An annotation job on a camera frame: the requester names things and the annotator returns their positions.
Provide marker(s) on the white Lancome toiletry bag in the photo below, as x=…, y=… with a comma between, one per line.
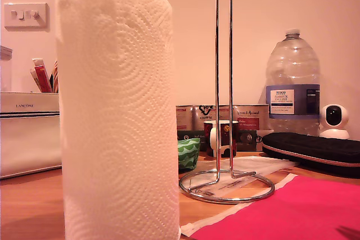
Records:
x=28, y=138

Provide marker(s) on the red and white box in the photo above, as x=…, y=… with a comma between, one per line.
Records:
x=41, y=78

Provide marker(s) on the clear plastic printed bag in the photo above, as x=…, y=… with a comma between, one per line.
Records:
x=270, y=164

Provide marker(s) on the black zip case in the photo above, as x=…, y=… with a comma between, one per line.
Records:
x=309, y=147

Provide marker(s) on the pink plastic mailer bag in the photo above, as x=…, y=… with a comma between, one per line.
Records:
x=295, y=212

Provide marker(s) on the dark red mug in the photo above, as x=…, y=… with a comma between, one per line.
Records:
x=225, y=130

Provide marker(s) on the green wave-patterned pouch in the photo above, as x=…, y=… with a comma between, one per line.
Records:
x=188, y=153

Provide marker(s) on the clear plastic container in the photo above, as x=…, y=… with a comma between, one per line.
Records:
x=5, y=68

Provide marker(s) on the large clear water bottle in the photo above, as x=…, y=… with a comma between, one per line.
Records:
x=292, y=68

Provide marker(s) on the white wall light switch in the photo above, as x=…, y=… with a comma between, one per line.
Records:
x=25, y=16

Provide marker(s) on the white paper towel roll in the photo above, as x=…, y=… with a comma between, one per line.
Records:
x=118, y=110

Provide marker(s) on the small white round camera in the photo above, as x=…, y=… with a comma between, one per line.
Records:
x=334, y=119

